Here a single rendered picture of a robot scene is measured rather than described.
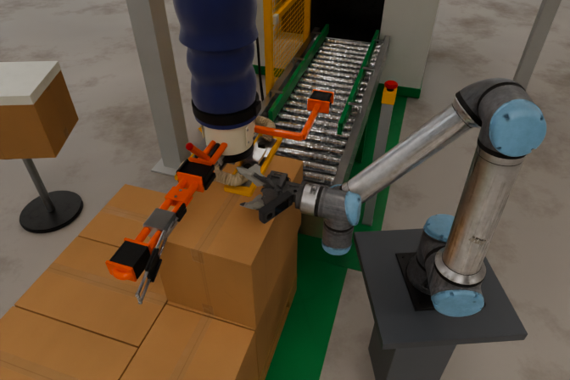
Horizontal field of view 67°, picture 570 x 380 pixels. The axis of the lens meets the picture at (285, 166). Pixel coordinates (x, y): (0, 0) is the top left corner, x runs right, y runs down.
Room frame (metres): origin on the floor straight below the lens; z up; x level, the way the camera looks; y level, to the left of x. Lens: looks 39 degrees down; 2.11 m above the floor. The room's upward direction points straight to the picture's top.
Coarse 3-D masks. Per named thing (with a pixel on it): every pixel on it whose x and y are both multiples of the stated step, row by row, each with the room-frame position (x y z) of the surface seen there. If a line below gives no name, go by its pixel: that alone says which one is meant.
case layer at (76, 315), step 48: (144, 192) 1.71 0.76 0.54; (96, 240) 1.37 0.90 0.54; (144, 240) 1.37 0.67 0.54; (48, 288) 1.10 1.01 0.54; (96, 288) 1.10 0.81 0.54; (288, 288) 1.33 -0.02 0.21; (0, 336) 0.88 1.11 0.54; (48, 336) 0.88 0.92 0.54; (96, 336) 0.88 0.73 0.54; (144, 336) 0.88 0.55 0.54; (192, 336) 0.88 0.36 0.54; (240, 336) 0.88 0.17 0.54
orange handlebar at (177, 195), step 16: (256, 128) 1.26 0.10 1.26; (272, 128) 1.26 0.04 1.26; (304, 128) 1.26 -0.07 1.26; (224, 144) 1.17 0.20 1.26; (176, 192) 0.92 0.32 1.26; (192, 192) 0.93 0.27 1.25; (160, 208) 0.86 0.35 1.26; (176, 208) 0.86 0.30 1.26; (112, 272) 0.65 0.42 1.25; (128, 272) 0.64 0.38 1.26
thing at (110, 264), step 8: (128, 240) 0.73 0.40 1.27; (120, 248) 0.71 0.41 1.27; (128, 248) 0.71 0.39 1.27; (136, 248) 0.71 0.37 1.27; (144, 248) 0.71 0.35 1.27; (112, 256) 0.68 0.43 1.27; (120, 256) 0.68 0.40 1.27; (128, 256) 0.68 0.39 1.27; (136, 256) 0.68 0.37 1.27; (144, 256) 0.69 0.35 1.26; (112, 264) 0.66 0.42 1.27; (120, 264) 0.66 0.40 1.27; (128, 264) 0.66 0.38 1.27; (136, 264) 0.66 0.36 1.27; (144, 264) 0.68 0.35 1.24; (136, 272) 0.65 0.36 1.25; (136, 280) 0.64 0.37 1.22
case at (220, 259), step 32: (288, 160) 1.47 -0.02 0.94; (224, 192) 1.27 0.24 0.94; (256, 192) 1.27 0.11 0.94; (192, 224) 1.09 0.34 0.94; (224, 224) 1.09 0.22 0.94; (256, 224) 1.09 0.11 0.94; (288, 224) 1.29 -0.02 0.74; (160, 256) 1.03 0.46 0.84; (192, 256) 0.98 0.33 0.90; (224, 256) 0.94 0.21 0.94; (256, 256) 0.95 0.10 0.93; (192, 288) 0.99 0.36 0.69; (224, 288) 0.94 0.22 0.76; (256, 288) 0.94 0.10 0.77; (256, 320) 0.92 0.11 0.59
